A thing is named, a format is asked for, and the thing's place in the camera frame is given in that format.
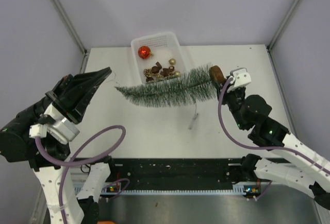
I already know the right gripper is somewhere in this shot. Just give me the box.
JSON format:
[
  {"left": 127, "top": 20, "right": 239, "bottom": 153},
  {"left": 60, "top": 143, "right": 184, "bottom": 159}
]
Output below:
[{"left": 216, "top": 78, "right": 247, "bottom": 130}]

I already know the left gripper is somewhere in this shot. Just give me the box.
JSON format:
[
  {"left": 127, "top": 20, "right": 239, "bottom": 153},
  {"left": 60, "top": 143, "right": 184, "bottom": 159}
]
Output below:
[{"left": 16, "top": 64, "right": 110, "bottom": 122}]

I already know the small green christmas tree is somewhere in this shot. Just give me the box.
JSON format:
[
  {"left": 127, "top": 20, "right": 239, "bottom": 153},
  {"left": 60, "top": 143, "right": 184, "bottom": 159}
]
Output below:
[{"left": 115, "top": 64, "right": 225, "bottom": 108}]

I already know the brown and gold ornament garland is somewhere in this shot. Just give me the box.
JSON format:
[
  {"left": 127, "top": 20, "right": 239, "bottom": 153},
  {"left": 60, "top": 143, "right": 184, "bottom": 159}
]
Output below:
[{"left": 143, "top": 62, "right": 181, "bottom": 83}]

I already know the white plastic basket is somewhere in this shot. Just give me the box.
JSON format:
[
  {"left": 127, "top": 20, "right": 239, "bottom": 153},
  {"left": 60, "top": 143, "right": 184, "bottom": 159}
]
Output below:
[{"left": 130, "top": 32, "right": 188, "bottom": 84}]

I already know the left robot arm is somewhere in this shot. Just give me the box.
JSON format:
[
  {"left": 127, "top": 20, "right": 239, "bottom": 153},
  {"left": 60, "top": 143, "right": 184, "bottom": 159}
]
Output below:
[{"left": 1, "top": 67, "right": 117, "bottom": 223}]

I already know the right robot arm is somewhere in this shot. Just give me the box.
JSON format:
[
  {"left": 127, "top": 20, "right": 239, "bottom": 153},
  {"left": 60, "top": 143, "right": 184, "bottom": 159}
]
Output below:
[{"left": 212, "top": 77, "right": 329, "bottom": 210}]

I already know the gold bauble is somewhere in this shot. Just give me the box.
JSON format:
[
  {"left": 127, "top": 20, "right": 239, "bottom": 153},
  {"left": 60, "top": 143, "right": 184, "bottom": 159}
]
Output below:
[{"left": 169, "top": 58, "right": 176, "bottom": 65}]

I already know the red glitter bauble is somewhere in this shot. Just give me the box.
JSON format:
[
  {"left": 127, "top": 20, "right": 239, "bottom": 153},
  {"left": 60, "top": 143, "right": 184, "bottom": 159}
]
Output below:
[{"left": 138, "top": 46, "right": 154, "bottom": 60}]

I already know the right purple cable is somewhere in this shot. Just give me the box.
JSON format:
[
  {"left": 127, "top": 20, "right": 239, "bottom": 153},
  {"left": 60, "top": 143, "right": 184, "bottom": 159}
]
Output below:
[{"left": 218, "top": 77, "right": 330, "bottom": 201}]

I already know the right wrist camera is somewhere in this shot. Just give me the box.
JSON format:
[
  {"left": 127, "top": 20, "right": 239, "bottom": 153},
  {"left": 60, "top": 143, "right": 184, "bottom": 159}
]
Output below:
[{"left": 227, "top": 67, "right": 252, "bottom": 92}]

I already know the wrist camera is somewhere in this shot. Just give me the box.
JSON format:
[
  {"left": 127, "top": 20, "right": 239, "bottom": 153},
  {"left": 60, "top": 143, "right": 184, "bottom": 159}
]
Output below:
[
  {"left": 227, "top": 67, "right": 252, "bottom": 92},
  {"left": 29, "top": 115, "right": 80, "bottom": 145}
]

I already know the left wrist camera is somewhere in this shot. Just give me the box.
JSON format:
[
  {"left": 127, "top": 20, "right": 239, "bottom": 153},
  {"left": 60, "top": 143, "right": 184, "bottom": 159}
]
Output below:
[{"left": 29, "top": 115, "right": 80, "bottom": 145}]

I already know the left aluminium corner post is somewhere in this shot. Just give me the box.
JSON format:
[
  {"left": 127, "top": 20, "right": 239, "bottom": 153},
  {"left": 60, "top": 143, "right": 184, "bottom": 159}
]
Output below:
[{"left": 50, "top": 0, "right": 87, "bottom": 55}]

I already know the aluminium corner post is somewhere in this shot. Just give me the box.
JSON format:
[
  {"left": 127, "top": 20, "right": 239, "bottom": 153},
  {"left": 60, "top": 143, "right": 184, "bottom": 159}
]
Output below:
[
  {"left": 50, "top": 0, "right": 87, "bottom": 55},
  {"left": 267, "top": 0, "right": 303, "bottom": 53}
]

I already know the aluminium frame rail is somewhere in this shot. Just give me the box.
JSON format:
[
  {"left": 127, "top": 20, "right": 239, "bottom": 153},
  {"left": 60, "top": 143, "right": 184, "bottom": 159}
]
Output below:
[{"left": 41, "top": 164, "right": 324, "bottom": 183}]

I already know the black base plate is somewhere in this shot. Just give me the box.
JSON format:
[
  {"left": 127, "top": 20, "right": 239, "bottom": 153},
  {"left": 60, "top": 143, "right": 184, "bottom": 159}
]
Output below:
[{"left": 81, "top": 157, "right": 274, "bottom": 190}]

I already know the white cable duct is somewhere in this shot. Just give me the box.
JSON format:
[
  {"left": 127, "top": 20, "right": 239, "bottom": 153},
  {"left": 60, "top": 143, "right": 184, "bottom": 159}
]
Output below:
[{"left": 72, "top": 182, "right": 262, "bottom": 197}]

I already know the right aluminium corner post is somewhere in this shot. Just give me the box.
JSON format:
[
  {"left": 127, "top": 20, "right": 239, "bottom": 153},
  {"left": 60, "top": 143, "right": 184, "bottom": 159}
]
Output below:
[{"left": 267, "top": 0, "right": 303, "bottom": 53}]

